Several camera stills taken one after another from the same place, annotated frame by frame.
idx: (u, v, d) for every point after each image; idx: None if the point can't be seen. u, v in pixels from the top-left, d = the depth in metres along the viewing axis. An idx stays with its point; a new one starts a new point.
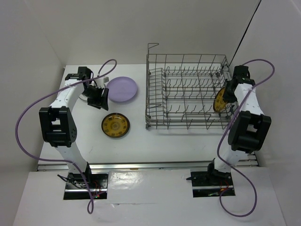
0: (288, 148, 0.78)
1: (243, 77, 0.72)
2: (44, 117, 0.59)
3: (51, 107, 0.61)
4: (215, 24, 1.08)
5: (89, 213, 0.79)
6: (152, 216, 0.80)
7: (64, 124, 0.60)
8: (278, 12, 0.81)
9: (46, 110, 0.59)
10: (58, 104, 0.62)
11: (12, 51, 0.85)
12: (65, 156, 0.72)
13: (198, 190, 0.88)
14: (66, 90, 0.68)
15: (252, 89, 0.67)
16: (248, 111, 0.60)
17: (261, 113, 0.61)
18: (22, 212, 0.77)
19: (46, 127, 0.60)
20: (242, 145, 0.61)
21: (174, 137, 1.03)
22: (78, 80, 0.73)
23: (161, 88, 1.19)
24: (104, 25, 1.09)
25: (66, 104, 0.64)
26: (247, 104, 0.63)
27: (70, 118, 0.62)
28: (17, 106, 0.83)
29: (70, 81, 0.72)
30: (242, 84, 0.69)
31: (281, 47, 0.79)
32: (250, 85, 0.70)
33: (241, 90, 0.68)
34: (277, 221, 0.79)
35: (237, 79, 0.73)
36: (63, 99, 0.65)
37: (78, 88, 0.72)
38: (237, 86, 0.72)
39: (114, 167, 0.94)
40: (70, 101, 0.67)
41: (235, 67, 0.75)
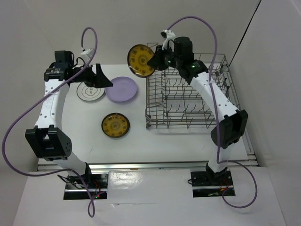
0: (288, 149, 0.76)
1: (193, 64, 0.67)
2: (34, 140, 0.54)
3: (37, 127, 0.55)
4: (216, 21, 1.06)
5: (91, 216, 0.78)
6: (153, 216, 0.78)
7: (57, 143, 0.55)
8: (280, 10, 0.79)
9: (34, 132, 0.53)
10: (44, 123, 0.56)
11: (17, 54, 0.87)
12: (63, 165, 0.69)
13: (198, 190, 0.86)
14: (49, 99, 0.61)
15: (211, 79, 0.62)
16: (227, 117, 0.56)
17: (236, 109, 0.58)
18: (23, 211, 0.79)
19: (39, 148, 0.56)
20: (230, 141, 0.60)
21: (173, 137, 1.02)
22: (60, 81, 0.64)
23: (161, 88, 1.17)
24: (103, 26, 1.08)
25: (53, 118, 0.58)
26: (219, 106, 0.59)
27: (62, 134, 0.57)
28: (18, 107, 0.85)
29: (51, 83, 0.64)
30: (199, 78, 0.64)
31: (282, 45, 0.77)
32: (204, 72, 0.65)
33: (202, 86, 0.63)
34: (278, 222, 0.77)
35: (187, 68, 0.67)
36: (48, 114, 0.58)
37: (62, 93, 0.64)
38: (193, 80, 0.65)
39: (113, 167, 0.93)
40: (58, 112, 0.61)
41: (180, 44, 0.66)
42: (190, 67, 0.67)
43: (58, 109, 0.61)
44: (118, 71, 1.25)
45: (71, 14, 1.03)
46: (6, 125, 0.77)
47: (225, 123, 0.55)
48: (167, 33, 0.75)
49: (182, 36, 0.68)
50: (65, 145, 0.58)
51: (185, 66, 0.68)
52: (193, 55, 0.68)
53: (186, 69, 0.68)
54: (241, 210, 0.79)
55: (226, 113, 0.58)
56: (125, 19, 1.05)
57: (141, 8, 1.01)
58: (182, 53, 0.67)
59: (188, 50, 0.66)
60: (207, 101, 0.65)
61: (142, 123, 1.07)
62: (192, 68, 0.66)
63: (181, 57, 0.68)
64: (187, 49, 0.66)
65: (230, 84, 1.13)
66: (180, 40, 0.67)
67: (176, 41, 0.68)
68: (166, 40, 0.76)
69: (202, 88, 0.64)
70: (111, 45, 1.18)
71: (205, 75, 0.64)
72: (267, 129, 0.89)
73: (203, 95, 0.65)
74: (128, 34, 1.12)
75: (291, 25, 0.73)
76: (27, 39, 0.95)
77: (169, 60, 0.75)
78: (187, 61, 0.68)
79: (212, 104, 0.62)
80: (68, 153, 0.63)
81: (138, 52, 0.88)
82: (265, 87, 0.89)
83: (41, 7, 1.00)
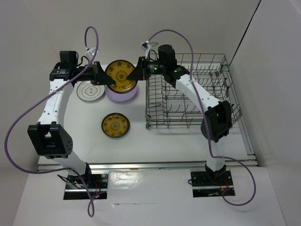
0: (288, 149, 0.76)
1: (175, 69, 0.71)
2: (35, 135, 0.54)
3: (40, 124, 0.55)
4: (216, 21, 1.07)
5: (91, 215, 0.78)
6: (154, 216, 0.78)
7: (58, 140, 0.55)
8: (280, 10, 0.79)
9: (35, 128, 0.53)
10: (47, 120, 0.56)
11: (17, 54, 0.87)
12: (64, 164, 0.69)
13: (199, 190, 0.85)
14: (53, 97, 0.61)
15: (192, 78, 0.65)
16: (210, 109, 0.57)
17: (218, 101, 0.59)
18: (23, 211, 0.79)
19: (40, 144, 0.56)
20: (220, 133, 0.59)
21: (173, 137, 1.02)
22: (65, 81, 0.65)
23: (161, 88, 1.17)
24: (103, 26, 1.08)
25: (56, 116, 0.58)
26: (202, 100, 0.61)
27: (64, 132, 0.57)
28: (18, 107, 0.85)
29: (56, 83, 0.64)
30: (181, 79, 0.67)
31: (282, 46, 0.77)
32: (186, 74, 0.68)
33: (185, 85, 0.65)
34: (278, 222, 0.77)
35: (171, 75, 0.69)
36: (51, 111, 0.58)
37: (66, 92, 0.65)
38: (177, 84, 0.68)
39: (113, 167, 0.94)
40: (61, 111, 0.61)
41: (164, 52, 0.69)
42: (173, 73, 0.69)
43: (61, 107, 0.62)
44: None
45: (71, 14, 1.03)
46: (7, 125, 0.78)
47: (209, 113, 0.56)
48: (148, 44, 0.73)
49: (165, 44, 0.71)
50: (65, 143, 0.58)
51: (169, 71, 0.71)
52: (176, 60, 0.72)
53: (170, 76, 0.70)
54: (241, 210, 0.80)
55: (209, 105, 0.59)
56: (125, 19, 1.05)
57: (142, 8, 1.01)
58: (166, 60, 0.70)
59: (172, 57, 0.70)
60: (194, 100, 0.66)
61: (142, 123, 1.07)
62: (175, 73, 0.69)
63: (165, 63, 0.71)
64: (170, 55, 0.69)
65: (230, 85, 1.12)
66: (163, 48, 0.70)
67: (160, 49, 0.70)
68: (147, 51, 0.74)
69: (186, 88, 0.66)
70: (111, 46, 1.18)
71: (187, 76, 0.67)
72: (267, 129, 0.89)
73: (189, 95, 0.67)
74: (128, 34, 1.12)
75: (290, 25, 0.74)
76: (27, 39, 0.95)
77: (155, 68, 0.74)
78: (170, 67, 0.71)
79: (197, 101, 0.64)
80: (69, 151, 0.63)
81: (116, 68, 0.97)
82: (265, 88, 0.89)
83: (41, 7, 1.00)
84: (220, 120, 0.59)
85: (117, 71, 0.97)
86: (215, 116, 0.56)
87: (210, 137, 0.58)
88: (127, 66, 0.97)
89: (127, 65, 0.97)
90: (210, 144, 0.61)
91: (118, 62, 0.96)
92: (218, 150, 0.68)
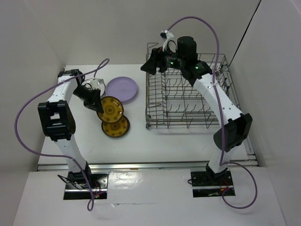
0: (288, 149, 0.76)
1: (196, 65, 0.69)
2: (43, 112, 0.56)
3: (49, 101, 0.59)
4: (215, 21, 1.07)
5: (89, 209, 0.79)
6: (154, 216, 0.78)
7: (65, 116, 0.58)
8: (280, 10, 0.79)
9: (45, 105, 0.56)
10: (55, 98, 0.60)
11: (17, 55, 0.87)
12: (64, 151, 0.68)
13: (198, 190, 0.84)
14: (60, 86, 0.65)
15: (215, 82, 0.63)
16: (231, 121, 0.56)
17: (240, 113, 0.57)
18: (23, 212, 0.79)
19: (47, 122, 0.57)
20: (234, 144, 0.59)
21: (173, 137, 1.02)
22: (71, 76, 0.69)
23: (161, 88, 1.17)
24: (103, 26, 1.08)
25: (63, 97, 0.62)
26: (223, 108, 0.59)
27: (69, 111, 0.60)
28: (17, 107, 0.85)
29: (63, 77, 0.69)
30: (203, 80, 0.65)
31: (283, 46, 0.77)
32: (208, 74, 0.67)
33: (206, 88, 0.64)
34: (278, 222, 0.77)
35: (192, 71, 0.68)
36: (59, 93, 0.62)
37: (72, 84, 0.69)
38: (196, 82, 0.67)
39: (113, 167, 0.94)
40: (67, 96, 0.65)
41: (184, 44, 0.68)
42: (193, 68, 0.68)
43: (67, 93, 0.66)
44: (118, 71, 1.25)
45: (71, 14, 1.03)
46: (7, 125, 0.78)
47: (229, 126, 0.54)
48: (167, 34, 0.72)
49: (186, 36, 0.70)
50: (70, 123, 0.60)
51: (188, 66, 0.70)
52: (196, 55, 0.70)
53: (189, 70, 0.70)
54: (242, 211, 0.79)
55: (230, 117, 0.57)
56: (125, 19, 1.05)
57: (142, 8, 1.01)
58: (186, 54, 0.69)
59: (192, 52, 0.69)
60: (211, 104, 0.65)
61: (142, 123, 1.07)
62: (195, 69, 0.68)
63: (185, 58, 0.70)
64: (190, 48, 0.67)
65: (230, 85, 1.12)
66: (183, 41, 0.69)
67: (179, 41, 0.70)
68: (166, 41, 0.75)
69: (206, 91, 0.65)
70: (111, 46, 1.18)
71: (209, 78, 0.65)
72: (267, 129, 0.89)
73: (207, 98, 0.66)
74: (129, 34, 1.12)
75: (290, 25, 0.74)
76: (27, 39, 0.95)
77: (172, 62, 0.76)
78: (191, 61, 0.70)
79: (216, 107, 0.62)
80: (72, 134, 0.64)
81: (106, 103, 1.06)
82: (265, 88, 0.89)
83: (41, 7, 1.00)
84: (237, 131, 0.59)
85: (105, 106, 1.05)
86: (235, 130, 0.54)
87: (224, 147, 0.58)
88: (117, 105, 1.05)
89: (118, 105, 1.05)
90: (222, 152, 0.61)
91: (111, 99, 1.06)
92: (227, 154, 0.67)
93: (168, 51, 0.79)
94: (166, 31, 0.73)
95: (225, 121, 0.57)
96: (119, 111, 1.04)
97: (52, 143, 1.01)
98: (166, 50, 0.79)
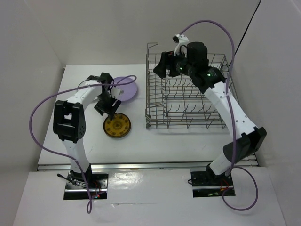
0: (287, 149, 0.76)
1: (208, 72, 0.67)
2: (58, 110, 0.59)
3: (67, 101, 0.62)
4: (216, 22, 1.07)
5: (88, 211, 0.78)
6: (153, 216, 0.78)
7: (75, 119, 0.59)
8: (280, 10, 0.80)
9: (61, 104, 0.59)
10: (74, 100, 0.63)
11: (15, 54, 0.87)
12: (69, 151, 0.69)
13: (199, 190, 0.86)
14: (84, 89, 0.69)
15: (227, 92, 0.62)
16: (245, 136, 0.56)
17: (254, 126, 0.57)
18: (23, 211, 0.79)
19: (59, 119, 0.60)
20: (244, 156, 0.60)
21: (173, 137, 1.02)
22: (98, 82, 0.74)
23: (161, 88, 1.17)
24: (103, 26, 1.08)
25: (82, 100, 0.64)
26: (236, 121, 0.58)
27: (83, 115, 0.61)
28: (17, 107, 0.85)
29: (90, 82, 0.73)
30: (215, 89, 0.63)
31: (283, 46, 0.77)
32: (220, 82, 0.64)
33: (219, 98, 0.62)
34: (277, 222, 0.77)
35: (202, 77, 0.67)
36: (79, 96, 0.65)
37: (96, 90, 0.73)
38: (208, 91, 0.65)
39: (114, 167, 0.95)
40: (86, 101, 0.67)
41: (196, 49, 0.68)
42: (205, 76, 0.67)
43: (88, 98, 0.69)
44: (118, 71, 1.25)
45: (71, 14, 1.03)
46: (6, 125, 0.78)
47: (242, 142, 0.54)
48: (180, 38, 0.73)
49: (196, 43, 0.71)
50: (79, 127, 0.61)
51: (199, 73, 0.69)
52: (207, 61, 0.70)
53: (200, 77, 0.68)
54: (243, 212, 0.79)
55: (244, 131, 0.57)
56: (125, 19, 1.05)
57: (142, 8, 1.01)
58: (196, 60, 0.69)
59: (201, 56, 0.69)
60: (223, 115, 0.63)
61: (142, 123, 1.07)
62: (207, 76, 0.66)
63: (195, 64, 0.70)
64: (201, 54, 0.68)
65: (230, 85, 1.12)
66: (193, 46, 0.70)
67: (189, 47, 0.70)
68: (178, 46, 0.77)
69: (218, 100, 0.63)
70: (111, 45, 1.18)
71: (223, 87, 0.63)
72: (266, 130, 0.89)
73: (219, 108, 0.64)
74: (129, 34, 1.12)
75: (291, 25, 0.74)
76: (27, 39, 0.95)
77: (181, 67, 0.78)
78: (201, 68, 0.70)
79: (228, 119, 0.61)
80: (79, 139, 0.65)
81: (115, 117, 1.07)
82: (265, 88, 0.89)
83: (41, 7, 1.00)
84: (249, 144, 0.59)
85: (114, 119, 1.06)
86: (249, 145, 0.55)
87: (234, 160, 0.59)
88: (125, 121, 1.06)
89: (125, 120, 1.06)
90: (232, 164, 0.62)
91: (121, 114, 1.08)
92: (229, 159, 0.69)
93: (180, 56, 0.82)
94: (180, 35, 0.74)
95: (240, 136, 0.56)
96: (126, 126, 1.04)
97: (52, 144, 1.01)
98: (178, 54, 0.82)
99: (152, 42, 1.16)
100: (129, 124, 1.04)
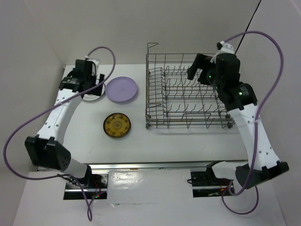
0: (287, 149, 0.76)
1: (240, 90, 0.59)
2: (32, 150, 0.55)
3: (39, 135, 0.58)
4: (216, 22, 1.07)
5: (90, 219, 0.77)
6: (153, 216, 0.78)
7: (53, 156, 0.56)
8: (280, 10, 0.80)
9: (33, 141, 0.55)
10: (46, 133, 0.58)
11: (16, 53, 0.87)
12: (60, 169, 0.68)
13: (198, 190, 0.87)
14: (58, 109, 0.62)
15: (257, 118, 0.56)
16: (265, 170, 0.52)
17: (277, 161, 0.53)
18: (23, 211, 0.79)
19: (35, 157, 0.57)
20: None
21: (173, 137, 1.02)
22: (74, 92, 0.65)
23: (161, 88, 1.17)
24: (103, 26, 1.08)
25: (56, 129, 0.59)
26: (259, 152, 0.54)
27: (61, 147, 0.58)
28: (17, 106, 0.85)
29: (63, 95, 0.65)
30: (243, 112, 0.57)
31: (283, 46, 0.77)
32: (251, 105, 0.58)
33: (246, 123, 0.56)
34: (277, 222, 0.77)
35: (231, 93, 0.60)
36: (52, 125, 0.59)
37: (74, 102, 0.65)
38: (235, 111, 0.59)
39: (115, 167, 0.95)
40: (63, 124, 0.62)
41: (226, 60, 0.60)
42: (235, 93, 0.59)
43: (65, 119, 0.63)
44: (118, 71, 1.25)
45: (71, 13, 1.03)
46: (6, 125, 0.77)
47: (263, 177, 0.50)
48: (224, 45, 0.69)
49: (229, 54, 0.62)
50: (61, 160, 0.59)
51: (229, 89, 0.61)
52: (238, 76, 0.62)
53: (229, 93, 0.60)
54: (247, 215, 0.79)
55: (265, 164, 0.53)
56: (125, 19, 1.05)
57: (142, 8, 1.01)
58: (226, 73, 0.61)
59: (233, 70, 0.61)
60: (245, 139, 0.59)
61: (142, 123, 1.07)
62: (238, 95, 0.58)
63: (225, 78, 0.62)
64: (232, 68, 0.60)
65: None
66: (224, 58, 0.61)
67: (219, 58, 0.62)
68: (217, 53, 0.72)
69: (244, 125, 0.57)
70: (111, 45, 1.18)
71: (253, 111, 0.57)
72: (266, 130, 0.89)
73: (242, 132, 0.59)
74: (129, 34, 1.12)
75: (291, 25, 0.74)
76: (27, 38, 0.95)
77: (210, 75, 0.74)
78: (231, 84, 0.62)
79: (250, 146, 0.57)
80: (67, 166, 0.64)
81: (114, 117, 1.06)
82: (265, 89, 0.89)
83: (41, 7, 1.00)
84: None
85: (114, 119, 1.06)
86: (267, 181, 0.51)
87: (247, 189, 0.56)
88: (125, 121, 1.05)
89: (125, 120, 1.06)
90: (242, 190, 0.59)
91: (120, 114, 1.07)
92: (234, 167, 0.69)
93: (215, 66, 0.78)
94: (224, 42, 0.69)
95: (258, 169, 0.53)
96: (126, 126, 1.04)
97: None
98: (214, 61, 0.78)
99: (152, 42, 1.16)
100: (129, 124, 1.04)
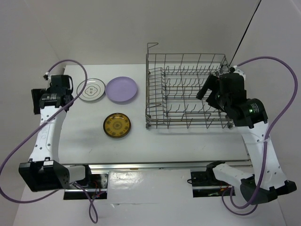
0: (287, 149, 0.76)
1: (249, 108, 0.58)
2: (28, 175, 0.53)
3: (33, 159, 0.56)
4: (216, 22, 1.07)
5: (95, 221, 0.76)
6: (153, 216, 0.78)
7: (52, 176, 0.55)
8: (280, 10, 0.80)
9: (27, 167, 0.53)
10: (40, 155, 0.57)
11: (16, 53, 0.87)
12: None
13: (198, 190, 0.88)
14: (45, 127, 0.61)
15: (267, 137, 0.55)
16: (273, 189, 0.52)
17: (285, 181, 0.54)
18: (24, 211, 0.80)
19: (33, 182, 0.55)
20: None
21: (173, 137, 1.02)
22: (57, 108, 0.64)
23: (161, 88, 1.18)
24: (103, 26, 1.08)
25: (49, 149, 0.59)
26: (268, 171, 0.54)
27: (60, 166, 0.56)
28: (17, 107, 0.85)
29: (46, 112, 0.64)
30: (253, 130, 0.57)
31: (283, 46, 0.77)
32: (261, 122, 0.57)
33: (255, 141, 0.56)
34: (278, 222, 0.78)
35: (241, 108, 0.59)
36: (44, 145, 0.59)
37: (60, 118, 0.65)
38: (244, 128, 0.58)
39: (114, 167, 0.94)
40: (54, 142, 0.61)
41: (230, 79, 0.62)
42: (245, 108, 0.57)
43: (56, 137, 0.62)
44: (118, 71, 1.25)
45: (70, 14, 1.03)
46: (6, 125, 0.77)
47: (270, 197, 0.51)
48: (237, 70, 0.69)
49: (233, 73, 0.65)
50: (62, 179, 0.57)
51: (237, 105, 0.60)
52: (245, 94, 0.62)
53: (239, 109, 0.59)
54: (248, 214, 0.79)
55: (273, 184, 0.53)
56: (125, 19, 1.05)
57: (142, 8, 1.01)
58: (233, 91, 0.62)
59: (237, 88, 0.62)
60: (253, 156, 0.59)
61: (142, 123, 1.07)
62: (248, 111, 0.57)
63: (231, 95, 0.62)
64: (236, 84, 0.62)
65: None
66: (227, 76, 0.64)
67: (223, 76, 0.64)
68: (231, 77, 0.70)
69: (253, 142, 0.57)
70: (111, 46, 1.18)
71: (263, 129, 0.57)
72: None
73: (250, 149, 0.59)
74: (129, 34, 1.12)
75: (291, 25, 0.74)
76: (27, 39, 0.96)
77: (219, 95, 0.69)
78: (238, 100, 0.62)
79: (258, 164, 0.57)
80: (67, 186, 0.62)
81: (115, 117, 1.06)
82: (265, 89, 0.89)
83: (41, 7, 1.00)
84: None
85: (114, 120, 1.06)
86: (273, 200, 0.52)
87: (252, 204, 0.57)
88: (125, 121, 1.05)
89: (126, 120, 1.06)
90: None
91: (120, 114, 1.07)
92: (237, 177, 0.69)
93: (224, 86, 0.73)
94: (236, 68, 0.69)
95: (265, 188, 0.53)
96: (126, 127, 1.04)
97: None
98: None
99: (152, 42, 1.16)
100: (129, 124, 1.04)
